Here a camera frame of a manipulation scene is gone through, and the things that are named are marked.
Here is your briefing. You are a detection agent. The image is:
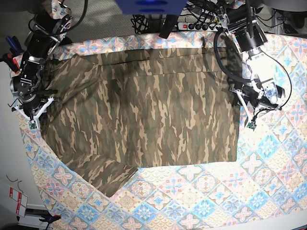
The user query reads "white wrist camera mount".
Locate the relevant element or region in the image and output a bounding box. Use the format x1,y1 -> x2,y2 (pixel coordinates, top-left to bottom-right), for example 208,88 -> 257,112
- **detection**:
12,96 -> 59,130
229,87 -> 258,131

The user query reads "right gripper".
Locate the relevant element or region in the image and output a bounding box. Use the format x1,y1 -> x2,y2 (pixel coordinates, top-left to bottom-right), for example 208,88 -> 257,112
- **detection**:
18,94 -> 48,116

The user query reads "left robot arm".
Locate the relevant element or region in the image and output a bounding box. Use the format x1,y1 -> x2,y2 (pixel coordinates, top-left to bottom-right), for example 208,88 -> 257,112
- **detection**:
213,1 -> 285,111

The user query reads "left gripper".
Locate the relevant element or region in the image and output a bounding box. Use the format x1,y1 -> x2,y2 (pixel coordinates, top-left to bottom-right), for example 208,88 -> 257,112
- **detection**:
236,86 -> 266,110

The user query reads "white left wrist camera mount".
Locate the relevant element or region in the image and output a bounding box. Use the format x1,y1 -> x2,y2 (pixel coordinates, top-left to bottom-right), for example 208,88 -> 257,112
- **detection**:
229,87 -> 258,131

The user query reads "red white label tag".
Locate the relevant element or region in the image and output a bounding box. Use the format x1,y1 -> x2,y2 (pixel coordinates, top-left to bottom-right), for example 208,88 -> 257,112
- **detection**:
10,187 -> 28,218

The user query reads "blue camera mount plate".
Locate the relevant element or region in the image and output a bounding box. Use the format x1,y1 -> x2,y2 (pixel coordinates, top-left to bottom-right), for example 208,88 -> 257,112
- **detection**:
115,0 -> 188,15

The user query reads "blue table clamp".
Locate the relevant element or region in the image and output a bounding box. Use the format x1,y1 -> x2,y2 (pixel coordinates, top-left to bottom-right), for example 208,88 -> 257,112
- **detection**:
5,36 -> 24,56

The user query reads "red black table clamp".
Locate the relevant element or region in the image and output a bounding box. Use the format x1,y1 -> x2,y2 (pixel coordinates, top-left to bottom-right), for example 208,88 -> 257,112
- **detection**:
0,53 -> 20,74

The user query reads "white power strip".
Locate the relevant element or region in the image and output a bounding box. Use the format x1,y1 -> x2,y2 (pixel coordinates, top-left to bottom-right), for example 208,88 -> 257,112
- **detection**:
177,22 -> 226,32

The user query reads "camouflage T-shirt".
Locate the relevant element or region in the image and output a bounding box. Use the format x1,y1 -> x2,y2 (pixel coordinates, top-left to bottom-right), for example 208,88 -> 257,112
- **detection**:
41,48 -> 240,196

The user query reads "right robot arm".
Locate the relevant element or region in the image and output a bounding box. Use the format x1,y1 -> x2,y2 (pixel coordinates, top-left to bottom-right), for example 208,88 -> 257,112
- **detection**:
10,0 -> 72,121

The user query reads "black blue bottom clamp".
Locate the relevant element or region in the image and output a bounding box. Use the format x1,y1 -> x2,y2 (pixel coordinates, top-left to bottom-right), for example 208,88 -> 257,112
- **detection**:
39,214 -> 61,227

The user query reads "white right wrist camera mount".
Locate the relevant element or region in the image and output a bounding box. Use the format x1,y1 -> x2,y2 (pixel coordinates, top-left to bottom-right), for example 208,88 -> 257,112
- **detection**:
12,96 -> 59,130

